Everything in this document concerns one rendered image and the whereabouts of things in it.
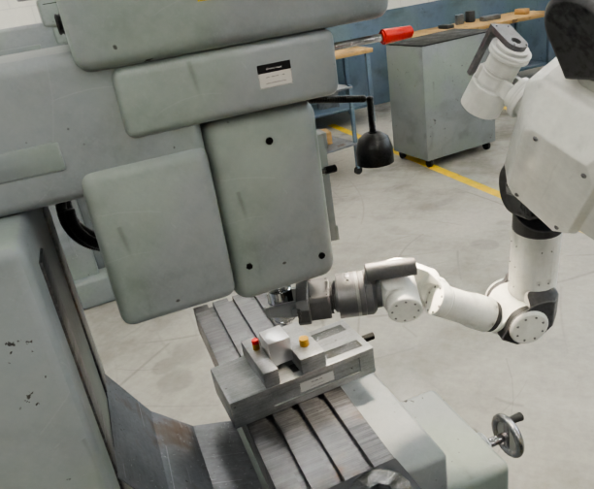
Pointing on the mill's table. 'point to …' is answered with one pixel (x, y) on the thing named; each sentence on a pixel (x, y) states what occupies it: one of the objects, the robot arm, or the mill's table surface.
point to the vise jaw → (311, 360)
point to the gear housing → (225, 81)
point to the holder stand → (380, 478)
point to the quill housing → (270, 196)
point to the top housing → (192, 25)
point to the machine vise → (289, 374)
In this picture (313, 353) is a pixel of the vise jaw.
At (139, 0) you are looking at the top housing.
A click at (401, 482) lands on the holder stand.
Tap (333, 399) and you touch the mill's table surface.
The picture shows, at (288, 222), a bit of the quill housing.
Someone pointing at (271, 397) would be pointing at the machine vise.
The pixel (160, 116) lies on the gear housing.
